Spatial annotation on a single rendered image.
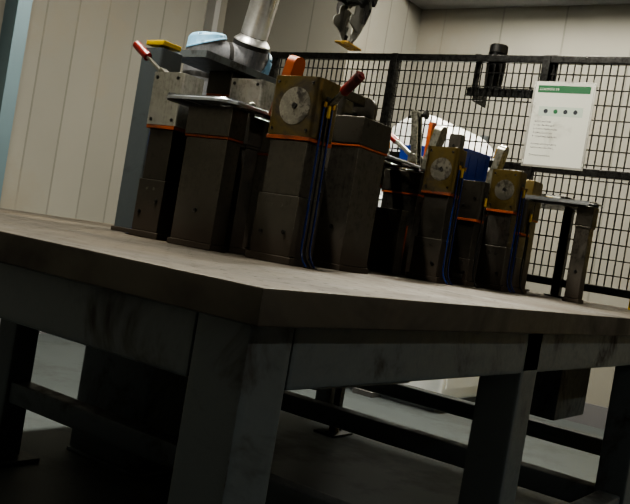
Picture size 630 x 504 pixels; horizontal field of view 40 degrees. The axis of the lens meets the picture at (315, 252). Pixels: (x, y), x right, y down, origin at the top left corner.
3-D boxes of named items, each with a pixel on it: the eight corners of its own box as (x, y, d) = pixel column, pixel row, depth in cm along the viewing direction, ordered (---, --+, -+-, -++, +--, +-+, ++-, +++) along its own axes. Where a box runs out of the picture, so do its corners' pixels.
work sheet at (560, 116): (582, 171, 298) (597, 82, 297) (520, 165, 311) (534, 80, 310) (584, 171, 299) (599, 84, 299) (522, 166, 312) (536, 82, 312)
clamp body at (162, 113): (155, 241, 183) (183, 72, 182) (117, 234, 190) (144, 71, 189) (179, 244, 189) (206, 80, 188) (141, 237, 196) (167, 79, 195)
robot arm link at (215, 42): (176, 72, 267) (183, 29, 267) (215, 82, 274) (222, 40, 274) (189, 68, 257) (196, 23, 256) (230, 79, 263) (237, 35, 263)
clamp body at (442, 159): (445, 286, 216) (468, 148, 215) (404, 278, 222) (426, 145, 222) (456, 287, 221) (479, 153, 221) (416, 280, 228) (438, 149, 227)
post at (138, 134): (132, 233, 201) (163, 47, 200) (110, 229, 205) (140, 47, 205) (155, 236, 207) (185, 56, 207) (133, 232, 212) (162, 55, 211)
